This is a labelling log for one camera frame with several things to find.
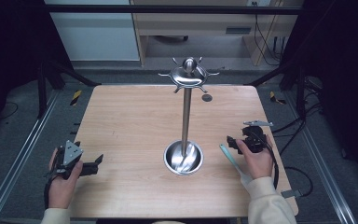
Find black frame crossbar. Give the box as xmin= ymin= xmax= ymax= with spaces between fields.
xmin=45 ymin=4 xmax=304 ymax=16

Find black metal stand brace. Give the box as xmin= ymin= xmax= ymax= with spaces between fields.
xmin=244 ymin=63 xmax=309 ymax=120
xmin=36 ymin=59 xmax=103 ymax=119

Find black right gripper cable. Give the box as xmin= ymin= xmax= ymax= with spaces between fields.
xmin=251 ymin=130 xmax=281 ymax=190

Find aluminium floor rail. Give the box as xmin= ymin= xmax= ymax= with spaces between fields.
xmin=283 ymin=91 xmax=358 ymax=224
xmin=0 ymin=90 xmax=61 ymax=224

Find white cabinet panel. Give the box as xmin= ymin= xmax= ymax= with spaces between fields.
xmin=44 ymin=0 xmax=142 ymax=63

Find person's right hand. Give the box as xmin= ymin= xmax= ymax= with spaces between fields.
xmin=235 ymin=133 xmax=275 ymax=181

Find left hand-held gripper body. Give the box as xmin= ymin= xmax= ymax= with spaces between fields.
xmin=49 ymin=139 xmax=85 ymax=181

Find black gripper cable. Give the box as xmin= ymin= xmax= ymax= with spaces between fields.
xmin=251 ymin=130 xmax=281 ymax=190
xmin=43 ymin=173 xmax=60 ymax=210

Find stainless steel utensil rack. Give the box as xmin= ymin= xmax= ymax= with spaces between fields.
xmin=158 ymin=56 xmax=221 ymax=176

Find light wooden desk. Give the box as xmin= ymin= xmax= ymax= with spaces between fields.
xmin=130 ymin=0 xmax=304 ymax=68

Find black looped floor cable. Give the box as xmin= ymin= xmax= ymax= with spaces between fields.
xmin=283 ymin=165 xmax=314 ymax=198

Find black hanging desk cables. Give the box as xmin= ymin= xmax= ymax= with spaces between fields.
xmin=253 ymin=1 xmax=288 ymax=67

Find yellow black tape strip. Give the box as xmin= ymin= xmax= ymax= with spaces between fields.
xmin=70 ymin=89 xmax=83 ymax=106
xmin=268 ymin=91 xmax=287 ymax=105

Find person's left hand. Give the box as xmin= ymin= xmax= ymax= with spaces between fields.
xmin=48 ymin=147 xmax=84 ymax=210

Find teal handled spatula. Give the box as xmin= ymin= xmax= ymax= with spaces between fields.
xmin=218 ymin=143 xmax=254 ymax=189

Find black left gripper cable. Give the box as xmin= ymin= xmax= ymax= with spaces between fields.
xmin=43 ymin=173 xmax=60 ymax=210

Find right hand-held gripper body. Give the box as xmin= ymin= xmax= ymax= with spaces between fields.
xmin=241 ymin=119 xmax=275 ymax=154

